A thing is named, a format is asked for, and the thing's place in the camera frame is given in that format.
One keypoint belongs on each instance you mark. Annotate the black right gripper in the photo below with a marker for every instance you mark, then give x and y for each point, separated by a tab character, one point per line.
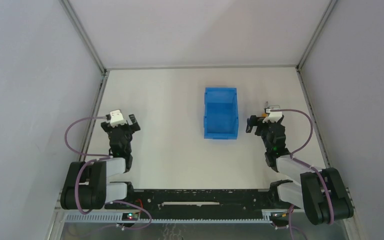
264	125

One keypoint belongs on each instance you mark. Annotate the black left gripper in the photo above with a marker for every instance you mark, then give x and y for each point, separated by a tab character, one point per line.
120	128

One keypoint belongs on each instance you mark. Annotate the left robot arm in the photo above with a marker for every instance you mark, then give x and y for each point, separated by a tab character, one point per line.
87	186

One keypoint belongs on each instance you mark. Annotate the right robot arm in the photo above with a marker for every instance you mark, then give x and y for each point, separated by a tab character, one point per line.
320	192

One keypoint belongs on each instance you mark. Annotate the blue plastic bin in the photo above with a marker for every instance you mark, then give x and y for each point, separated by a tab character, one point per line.
221	117

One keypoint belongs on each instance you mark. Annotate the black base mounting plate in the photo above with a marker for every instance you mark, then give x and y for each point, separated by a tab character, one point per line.
202	202

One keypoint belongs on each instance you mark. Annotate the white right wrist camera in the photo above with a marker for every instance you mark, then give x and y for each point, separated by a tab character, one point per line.
274	114

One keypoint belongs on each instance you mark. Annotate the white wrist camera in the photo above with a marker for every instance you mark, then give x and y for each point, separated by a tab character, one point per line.
274	114
115	118

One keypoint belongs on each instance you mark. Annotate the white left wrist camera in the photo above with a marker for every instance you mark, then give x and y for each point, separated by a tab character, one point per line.
115	118

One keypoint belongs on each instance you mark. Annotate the aluminium frame rail back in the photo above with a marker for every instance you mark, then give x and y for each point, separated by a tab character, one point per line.
203	67

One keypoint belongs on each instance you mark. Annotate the aluminium frame rail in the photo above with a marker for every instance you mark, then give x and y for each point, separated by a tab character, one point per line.
93	74
308	79
203	67

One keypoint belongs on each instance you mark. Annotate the grey slotted cable duct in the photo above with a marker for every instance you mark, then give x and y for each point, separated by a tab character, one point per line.
123	217

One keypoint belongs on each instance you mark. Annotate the aluminium frame rail left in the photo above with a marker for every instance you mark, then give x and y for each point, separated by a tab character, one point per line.
93	74

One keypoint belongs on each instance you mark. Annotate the aluminium frame rail right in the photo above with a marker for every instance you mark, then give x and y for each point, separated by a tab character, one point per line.
308	79

